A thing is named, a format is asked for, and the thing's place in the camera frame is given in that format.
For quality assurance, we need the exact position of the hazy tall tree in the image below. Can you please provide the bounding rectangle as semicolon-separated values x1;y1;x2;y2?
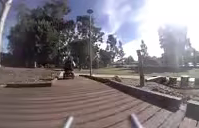
157;23;189;70

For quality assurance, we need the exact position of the robot's own part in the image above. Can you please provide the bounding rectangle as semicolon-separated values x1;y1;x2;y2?
63;115;75;128
130;113;143;128

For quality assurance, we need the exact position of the person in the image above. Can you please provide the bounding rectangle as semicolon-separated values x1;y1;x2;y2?
62;55;77;80

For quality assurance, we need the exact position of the green grass field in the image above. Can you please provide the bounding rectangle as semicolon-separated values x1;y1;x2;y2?
74;66;199;80

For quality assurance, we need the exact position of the wooden post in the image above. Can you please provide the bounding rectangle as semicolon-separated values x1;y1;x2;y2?
136;49;146;88

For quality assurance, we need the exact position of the brown wooden boardwalk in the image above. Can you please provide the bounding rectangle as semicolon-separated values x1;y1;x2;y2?
0;77;199;128

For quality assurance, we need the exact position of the tall lamp pole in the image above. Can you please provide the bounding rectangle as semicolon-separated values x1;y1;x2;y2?
86;8;95;77

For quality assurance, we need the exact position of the group of dark trees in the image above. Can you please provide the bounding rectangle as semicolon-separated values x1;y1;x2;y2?
6;0;125;69

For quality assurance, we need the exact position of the bare mulch ground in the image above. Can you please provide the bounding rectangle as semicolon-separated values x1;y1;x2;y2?
0;65;65;90

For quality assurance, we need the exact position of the low wooden beam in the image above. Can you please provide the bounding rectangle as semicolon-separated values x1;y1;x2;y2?
5;81;53;89

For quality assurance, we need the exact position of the row of low blocks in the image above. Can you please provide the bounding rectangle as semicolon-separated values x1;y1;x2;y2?
146;75;199;90

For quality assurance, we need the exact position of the raised wooden edge beam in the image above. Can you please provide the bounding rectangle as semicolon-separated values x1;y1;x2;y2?
79;74;183;112

